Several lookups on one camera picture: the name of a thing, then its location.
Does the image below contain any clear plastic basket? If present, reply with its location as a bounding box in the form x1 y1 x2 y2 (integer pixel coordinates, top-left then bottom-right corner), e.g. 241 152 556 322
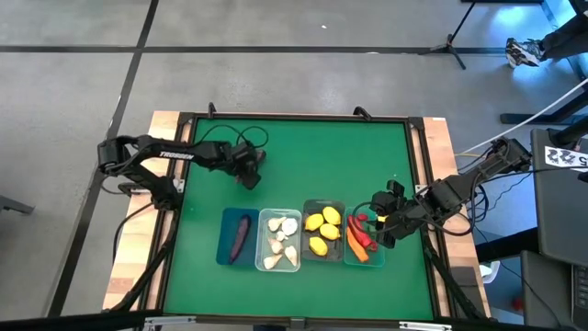
254 207 303 273

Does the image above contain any person's leg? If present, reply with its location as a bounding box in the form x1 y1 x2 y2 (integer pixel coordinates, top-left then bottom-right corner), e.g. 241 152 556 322
539 16 588 60

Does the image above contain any black rig post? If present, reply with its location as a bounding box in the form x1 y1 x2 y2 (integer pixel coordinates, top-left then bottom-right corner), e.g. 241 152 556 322
108 201 185 314
421 215 489 321

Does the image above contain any black stand foot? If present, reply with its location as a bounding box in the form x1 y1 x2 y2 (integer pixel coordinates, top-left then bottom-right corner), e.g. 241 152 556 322
499 86 588 126

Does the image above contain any aluminium extrusion bracket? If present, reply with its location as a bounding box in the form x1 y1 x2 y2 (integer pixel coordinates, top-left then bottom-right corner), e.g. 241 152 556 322
143 314 198 330
398 320 454 331

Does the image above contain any white garlic bulb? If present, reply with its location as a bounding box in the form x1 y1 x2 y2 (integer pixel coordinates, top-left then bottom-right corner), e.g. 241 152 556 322
280 217 300 237

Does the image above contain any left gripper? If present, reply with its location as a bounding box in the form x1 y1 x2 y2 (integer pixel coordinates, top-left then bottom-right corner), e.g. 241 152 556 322
228 141 262 190

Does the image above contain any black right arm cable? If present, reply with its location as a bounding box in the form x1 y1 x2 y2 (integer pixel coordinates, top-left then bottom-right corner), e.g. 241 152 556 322
350 200 383 236

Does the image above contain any black rig crossbar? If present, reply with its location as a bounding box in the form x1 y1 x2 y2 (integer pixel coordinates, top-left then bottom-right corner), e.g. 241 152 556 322
0 310 588 331

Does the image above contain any long red pepper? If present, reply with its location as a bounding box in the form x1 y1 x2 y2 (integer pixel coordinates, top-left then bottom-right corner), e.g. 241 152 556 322
347 214 376 250

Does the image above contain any black keyboard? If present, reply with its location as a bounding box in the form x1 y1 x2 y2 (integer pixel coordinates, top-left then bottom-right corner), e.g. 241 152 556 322
571 264 588 330

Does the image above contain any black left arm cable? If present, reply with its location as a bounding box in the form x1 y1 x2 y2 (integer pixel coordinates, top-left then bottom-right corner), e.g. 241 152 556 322
197 124 270 149

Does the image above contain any blue plastic basket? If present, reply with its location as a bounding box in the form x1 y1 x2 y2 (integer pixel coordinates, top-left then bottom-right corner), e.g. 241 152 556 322
215 209 261 269

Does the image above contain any white cup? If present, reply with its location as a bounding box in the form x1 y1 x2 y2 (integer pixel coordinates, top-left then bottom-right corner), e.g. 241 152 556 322
479 260 502 285

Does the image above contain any black cart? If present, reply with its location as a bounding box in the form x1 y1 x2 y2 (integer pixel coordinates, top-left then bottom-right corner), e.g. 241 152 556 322
530 127 588 268

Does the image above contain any white floor cable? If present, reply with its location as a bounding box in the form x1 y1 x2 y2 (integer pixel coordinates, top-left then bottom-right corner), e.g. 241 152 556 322
458 77 588 156

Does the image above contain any person's shoe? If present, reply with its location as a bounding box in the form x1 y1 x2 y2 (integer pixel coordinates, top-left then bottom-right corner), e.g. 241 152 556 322
505 37 548 69

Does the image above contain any black tripod stand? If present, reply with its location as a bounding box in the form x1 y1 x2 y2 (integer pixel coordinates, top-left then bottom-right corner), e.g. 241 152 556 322
418 0 481 71

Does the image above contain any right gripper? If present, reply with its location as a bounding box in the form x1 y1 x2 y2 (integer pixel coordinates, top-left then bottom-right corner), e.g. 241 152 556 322
369 180 417 250

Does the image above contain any grey floor object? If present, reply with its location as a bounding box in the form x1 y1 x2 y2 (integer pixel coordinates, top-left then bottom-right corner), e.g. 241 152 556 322
0 194 36 216

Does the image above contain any smoky grey plastic basket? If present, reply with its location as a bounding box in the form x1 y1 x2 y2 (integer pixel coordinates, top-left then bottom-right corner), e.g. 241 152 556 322
301 199 346 264

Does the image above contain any white marker tag paper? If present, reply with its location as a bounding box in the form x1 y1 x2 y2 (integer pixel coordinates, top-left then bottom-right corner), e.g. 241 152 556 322
544 145 588 173

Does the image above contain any orange carrot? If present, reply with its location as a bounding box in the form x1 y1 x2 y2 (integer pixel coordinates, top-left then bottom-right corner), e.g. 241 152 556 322
345 237 370 264

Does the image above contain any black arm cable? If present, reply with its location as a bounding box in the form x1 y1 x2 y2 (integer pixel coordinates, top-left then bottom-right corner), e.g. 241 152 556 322
197 124 270 149
350 200 383 236

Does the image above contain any teal translucent plastic basket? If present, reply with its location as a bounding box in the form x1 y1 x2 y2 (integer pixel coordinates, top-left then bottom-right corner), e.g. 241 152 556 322
343 206 386 268

